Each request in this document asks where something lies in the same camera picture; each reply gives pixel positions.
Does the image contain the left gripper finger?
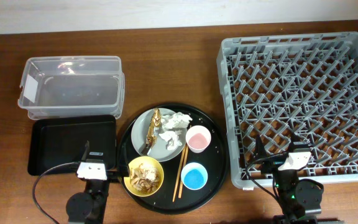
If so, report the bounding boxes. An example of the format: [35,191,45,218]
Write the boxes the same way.
[119,148,129,177]
[81,141,90,162]

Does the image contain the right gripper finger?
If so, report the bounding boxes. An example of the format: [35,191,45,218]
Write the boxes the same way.
[289,133,310,152]
[255,135,267,161]

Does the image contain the yellow bowl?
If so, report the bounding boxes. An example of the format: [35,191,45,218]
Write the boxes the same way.
[124,156,164,197]

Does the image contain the peanut shells and rice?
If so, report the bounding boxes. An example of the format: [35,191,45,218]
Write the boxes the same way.
[130,164,160,194]

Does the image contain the grey plate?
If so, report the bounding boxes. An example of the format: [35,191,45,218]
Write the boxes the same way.
[131,108,188,162]

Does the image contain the gold foil wrapper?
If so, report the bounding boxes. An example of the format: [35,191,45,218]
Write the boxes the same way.
[140,108,162,156]

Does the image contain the white tissue small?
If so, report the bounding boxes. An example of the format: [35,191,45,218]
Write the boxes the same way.
[159,130,183,151]

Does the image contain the wooden chopstick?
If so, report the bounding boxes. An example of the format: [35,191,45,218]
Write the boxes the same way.
[178,144,189,198]
[172,144,187,202]

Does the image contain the pink cup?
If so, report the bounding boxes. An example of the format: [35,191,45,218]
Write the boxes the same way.
[185,125,211,153]

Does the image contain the white tissue large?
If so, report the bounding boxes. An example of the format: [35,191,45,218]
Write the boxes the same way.
[162,112,193,130]

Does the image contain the blue cup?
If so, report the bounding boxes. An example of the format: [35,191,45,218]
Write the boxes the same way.
[181,162,208,190]

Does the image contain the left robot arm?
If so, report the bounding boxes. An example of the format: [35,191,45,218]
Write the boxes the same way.
[66,142,129,223]

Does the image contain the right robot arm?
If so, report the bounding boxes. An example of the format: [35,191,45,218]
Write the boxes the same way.
[255,133,324,223]

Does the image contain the grey dishwasher rack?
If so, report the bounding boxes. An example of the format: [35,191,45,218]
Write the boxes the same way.
[216,32,358,189]

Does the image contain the black rectangular tray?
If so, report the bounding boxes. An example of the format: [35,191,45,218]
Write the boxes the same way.
[27,115,117,176]

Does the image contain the round black serving tray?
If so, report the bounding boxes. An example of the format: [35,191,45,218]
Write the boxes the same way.
[124,103,229,215]

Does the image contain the clear plastic bin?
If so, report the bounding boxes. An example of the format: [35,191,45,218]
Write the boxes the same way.
[17,55,125,120]

